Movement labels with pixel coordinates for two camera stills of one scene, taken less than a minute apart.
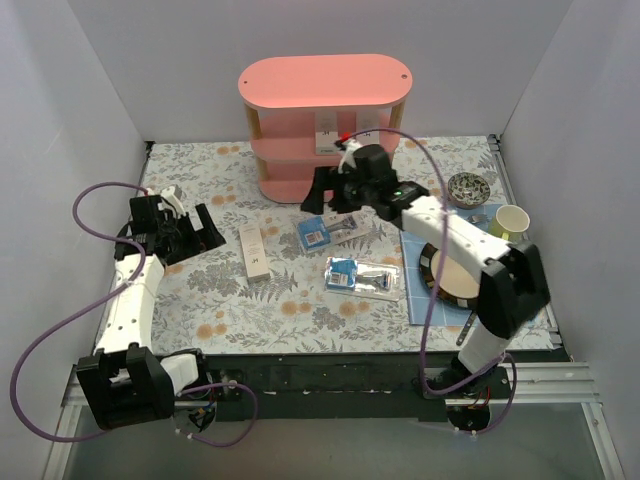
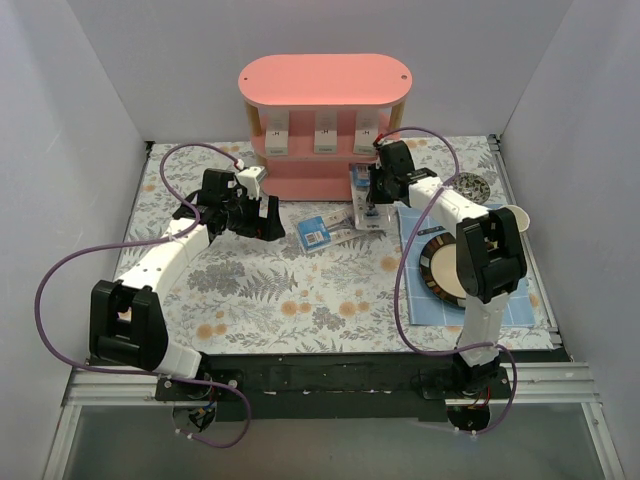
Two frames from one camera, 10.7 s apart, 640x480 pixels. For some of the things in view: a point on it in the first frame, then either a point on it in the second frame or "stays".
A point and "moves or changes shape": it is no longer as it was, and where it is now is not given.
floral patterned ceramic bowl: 466,190 stays
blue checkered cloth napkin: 418,295 stays
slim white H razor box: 326,133 stays
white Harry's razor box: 255,258 to 277,133
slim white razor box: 367,121 stays
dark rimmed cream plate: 457,285 stays
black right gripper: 335,185 to 376,182
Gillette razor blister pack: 367,279 moves or changes shape
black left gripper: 185,235 to 253,217
